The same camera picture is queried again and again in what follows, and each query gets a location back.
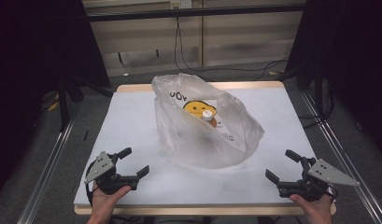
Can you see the black curtain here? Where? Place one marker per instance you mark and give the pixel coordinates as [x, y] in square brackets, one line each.
[350, 62]
[30, 77]

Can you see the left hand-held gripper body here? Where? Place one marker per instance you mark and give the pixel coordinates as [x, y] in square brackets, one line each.
[109, 179]

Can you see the person's right hand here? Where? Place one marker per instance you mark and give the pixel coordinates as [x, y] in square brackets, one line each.
[318, 210]

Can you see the black metal stand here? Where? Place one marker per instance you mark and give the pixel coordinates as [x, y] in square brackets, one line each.
[318, 93]
[63, 102]

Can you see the white table cover sheet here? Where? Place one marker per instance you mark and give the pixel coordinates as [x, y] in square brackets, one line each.
[132, 124]

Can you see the black horizontal bar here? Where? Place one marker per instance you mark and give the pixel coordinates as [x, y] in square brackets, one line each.
[195, 12]

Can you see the person's left hand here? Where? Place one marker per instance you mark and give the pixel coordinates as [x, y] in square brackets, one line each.
[103, 202]

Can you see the clear plastic bag yellow print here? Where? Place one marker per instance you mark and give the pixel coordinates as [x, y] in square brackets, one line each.
[185, 140]

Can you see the aluminium floor rail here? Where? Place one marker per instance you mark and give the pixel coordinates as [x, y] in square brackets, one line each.
[45, 174]
[344, 155]

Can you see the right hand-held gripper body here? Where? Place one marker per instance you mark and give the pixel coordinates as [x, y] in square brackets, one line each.
[316, 183]

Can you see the white wall power outlet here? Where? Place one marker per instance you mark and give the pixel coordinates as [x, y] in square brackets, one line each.
[181, 3]

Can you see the small black stick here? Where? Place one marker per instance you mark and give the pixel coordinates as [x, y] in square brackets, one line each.
[86, 134]

